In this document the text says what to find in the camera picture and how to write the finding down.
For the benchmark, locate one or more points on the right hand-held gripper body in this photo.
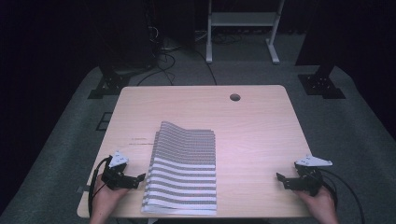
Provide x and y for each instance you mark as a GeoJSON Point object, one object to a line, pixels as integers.
{"type": "Point", "coordinates": [313, 182]}

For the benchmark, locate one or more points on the person's right hand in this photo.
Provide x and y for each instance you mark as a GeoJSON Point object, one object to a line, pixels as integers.
{"type": "Point", "coordinates": [323, 205]}

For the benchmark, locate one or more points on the black tape square outline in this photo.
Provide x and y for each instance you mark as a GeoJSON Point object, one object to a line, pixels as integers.
{"type": "Point", "coordinates": [100, 124]}

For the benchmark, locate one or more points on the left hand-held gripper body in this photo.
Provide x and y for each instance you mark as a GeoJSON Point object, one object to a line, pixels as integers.
{"type": "Point", "coordinates": [113, 180]}

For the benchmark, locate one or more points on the person's left hand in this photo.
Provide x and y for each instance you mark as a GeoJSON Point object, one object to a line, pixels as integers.
{"type": "Point", "coordinates": [104, 202]}

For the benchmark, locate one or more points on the white metal stand frame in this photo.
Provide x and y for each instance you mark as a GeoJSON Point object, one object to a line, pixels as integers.
{"type": "Point", "coordinates": [243, 19]}

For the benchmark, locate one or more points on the black metal stand base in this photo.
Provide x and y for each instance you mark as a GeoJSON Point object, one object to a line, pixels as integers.
{"type": "Point", "coordinates": [322, 84]}
{"type": "Point", "coordinates": [109, 84]}

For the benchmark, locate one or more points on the grey tape strip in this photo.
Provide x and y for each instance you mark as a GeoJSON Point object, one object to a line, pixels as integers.
{"type": "Point", "coordinates": [82, 189]}

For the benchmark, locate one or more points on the grey white striped cloth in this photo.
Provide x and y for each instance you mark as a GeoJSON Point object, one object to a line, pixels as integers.
{"type": "Point", "coordinates": [183, 174]}

